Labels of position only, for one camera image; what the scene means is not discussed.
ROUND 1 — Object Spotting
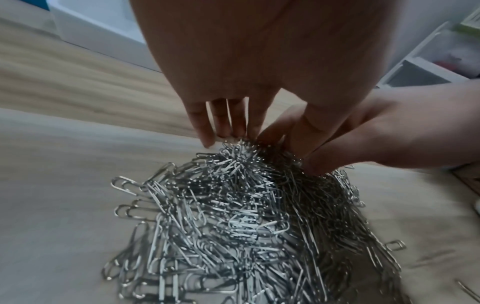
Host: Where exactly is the person's right hand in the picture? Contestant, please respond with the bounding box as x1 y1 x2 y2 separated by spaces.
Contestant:
301 78 480 176

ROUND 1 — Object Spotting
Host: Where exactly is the person's left hand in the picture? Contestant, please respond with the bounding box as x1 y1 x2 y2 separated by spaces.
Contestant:
129 0 393 158

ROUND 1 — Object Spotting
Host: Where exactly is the pile of silver paper clips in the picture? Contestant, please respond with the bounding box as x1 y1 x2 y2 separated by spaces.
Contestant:
100 138 414 304

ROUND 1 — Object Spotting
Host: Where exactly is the white desk organizer tray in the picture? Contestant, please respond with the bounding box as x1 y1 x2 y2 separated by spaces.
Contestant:
48 0 163 73

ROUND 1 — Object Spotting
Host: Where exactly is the white drawer organizer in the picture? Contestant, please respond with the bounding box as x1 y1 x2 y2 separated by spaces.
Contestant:
376 20 480 89

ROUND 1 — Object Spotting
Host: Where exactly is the white and green carton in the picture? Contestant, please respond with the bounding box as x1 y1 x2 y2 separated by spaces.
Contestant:
451 14 480 39

